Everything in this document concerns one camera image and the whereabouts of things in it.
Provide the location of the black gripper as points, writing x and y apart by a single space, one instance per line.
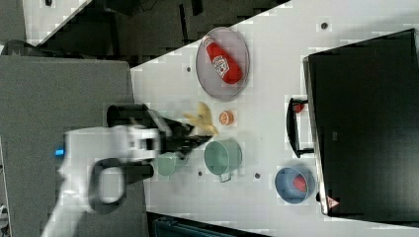
170 135

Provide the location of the peeled plush banana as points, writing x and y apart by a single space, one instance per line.
202 120

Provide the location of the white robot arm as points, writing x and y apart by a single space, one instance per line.
100 162

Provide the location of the black toaster oven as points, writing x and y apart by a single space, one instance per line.
363 105

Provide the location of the small light green cup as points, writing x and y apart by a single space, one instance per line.
169 163

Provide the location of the green mug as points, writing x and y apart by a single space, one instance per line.
222 158

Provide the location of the orange slice toy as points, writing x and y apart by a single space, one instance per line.
226 118

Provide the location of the red plush ketchup bottle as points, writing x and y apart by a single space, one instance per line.
225 66

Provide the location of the grey round plate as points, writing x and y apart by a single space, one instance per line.
212 84

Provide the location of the blue cup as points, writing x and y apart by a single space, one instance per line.
284 184

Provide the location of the small red plush strawberry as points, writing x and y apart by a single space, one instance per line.
298 108

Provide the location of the pink plush strawberry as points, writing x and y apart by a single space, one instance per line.
300 184

